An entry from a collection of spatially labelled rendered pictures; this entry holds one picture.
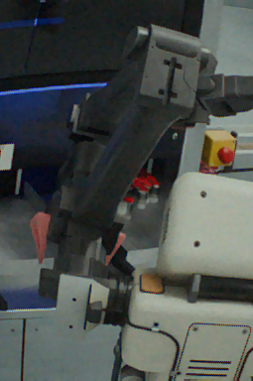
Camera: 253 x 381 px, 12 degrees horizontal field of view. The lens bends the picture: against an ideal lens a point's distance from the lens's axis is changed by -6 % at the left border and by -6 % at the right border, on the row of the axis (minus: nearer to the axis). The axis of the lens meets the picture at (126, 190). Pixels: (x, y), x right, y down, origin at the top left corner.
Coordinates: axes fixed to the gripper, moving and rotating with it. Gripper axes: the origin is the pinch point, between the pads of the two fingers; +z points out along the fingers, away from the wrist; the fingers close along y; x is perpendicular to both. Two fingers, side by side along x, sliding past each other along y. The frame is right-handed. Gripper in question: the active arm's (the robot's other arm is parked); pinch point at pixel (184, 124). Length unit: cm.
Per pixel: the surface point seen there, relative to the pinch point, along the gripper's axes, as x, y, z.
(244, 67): -211, -36, 401
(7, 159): -0.8, 38.0, 19.6
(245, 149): -23, -16, 69
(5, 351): 37, 45, 59
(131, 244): 14.6, 11.4, 30.3
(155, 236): 11.4, 6.6, 34.8
